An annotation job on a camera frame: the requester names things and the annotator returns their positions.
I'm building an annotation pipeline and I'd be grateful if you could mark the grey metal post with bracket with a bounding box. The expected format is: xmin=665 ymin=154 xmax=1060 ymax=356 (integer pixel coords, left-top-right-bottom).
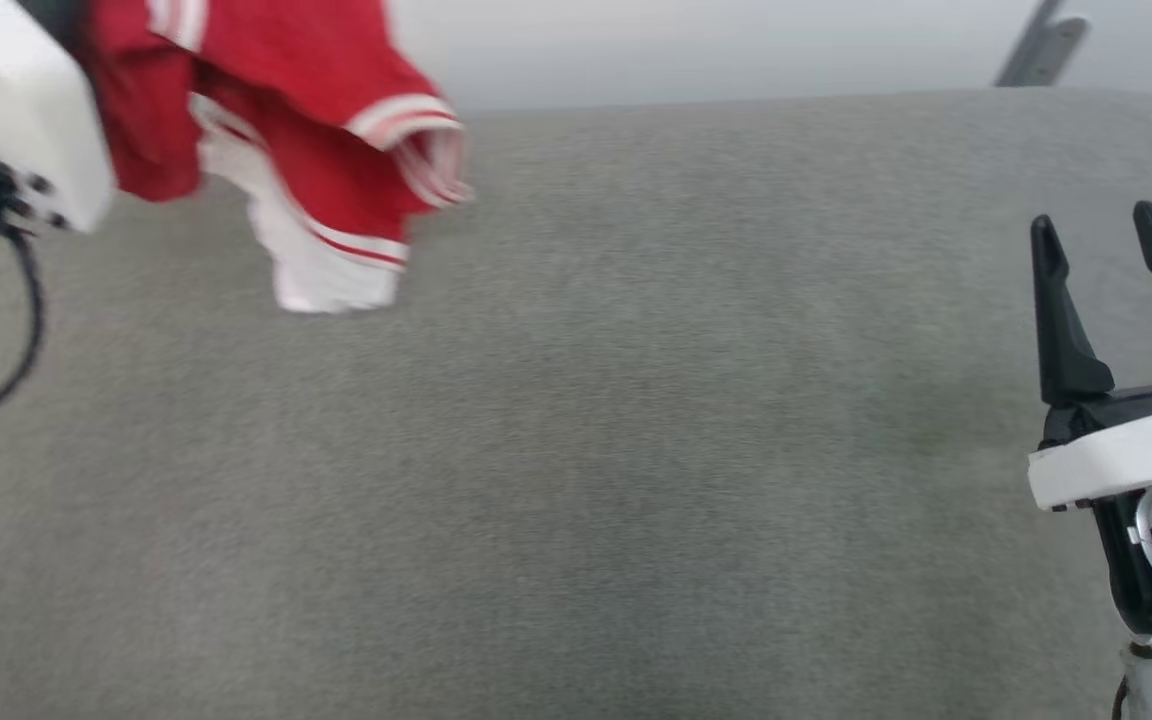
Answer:
xmin=994 ymin=0 xmax=1093 ymax=89

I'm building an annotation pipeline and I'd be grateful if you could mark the red and white garment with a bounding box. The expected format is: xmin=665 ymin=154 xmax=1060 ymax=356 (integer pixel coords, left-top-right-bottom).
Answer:
xmin=86 ymin=0 xmax=477 ymax=316

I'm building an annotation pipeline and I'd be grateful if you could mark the grey fabric sofa cushion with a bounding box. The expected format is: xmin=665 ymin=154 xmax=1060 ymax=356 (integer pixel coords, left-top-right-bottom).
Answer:
xmin=0 ymin=88 xmax=1152 ymax=720

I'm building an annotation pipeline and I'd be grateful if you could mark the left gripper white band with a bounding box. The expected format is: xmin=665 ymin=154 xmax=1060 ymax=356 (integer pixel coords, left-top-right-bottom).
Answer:
xmin=0 ymin=0 xmax=118 ymax=316

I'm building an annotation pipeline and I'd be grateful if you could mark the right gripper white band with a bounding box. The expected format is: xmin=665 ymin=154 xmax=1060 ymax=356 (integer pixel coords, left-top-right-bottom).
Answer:
xmin=1026 ymin=200 xmax=1152 ymax=649

